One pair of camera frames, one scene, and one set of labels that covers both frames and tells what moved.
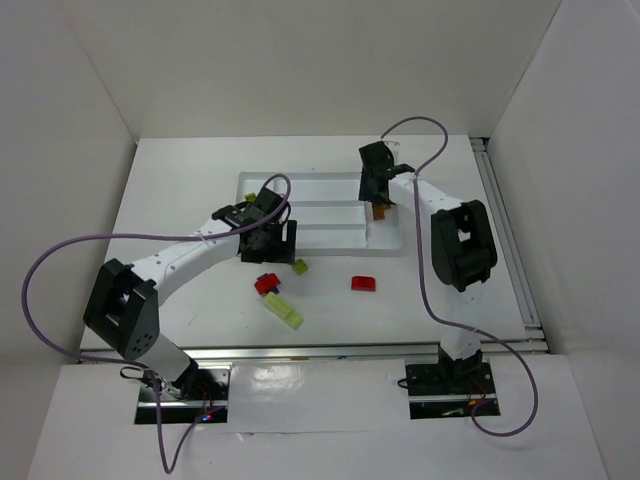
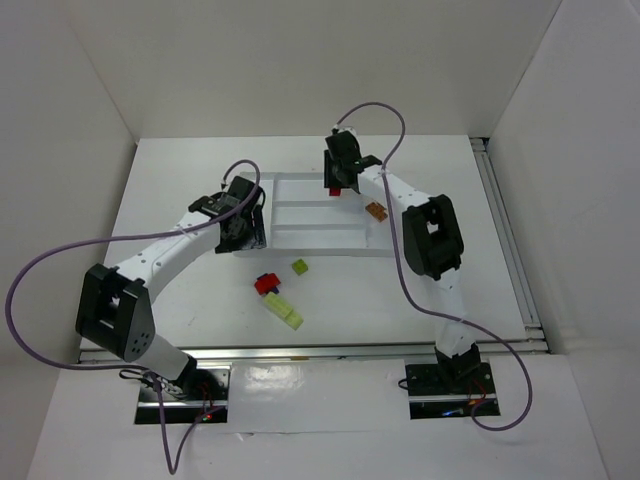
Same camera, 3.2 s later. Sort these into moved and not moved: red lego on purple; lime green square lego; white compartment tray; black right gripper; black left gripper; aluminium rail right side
Moved: black left gripper; black right gripper
Not moved: red lego on purple; aluminium rail right side; lime green square lego; white compartment tray
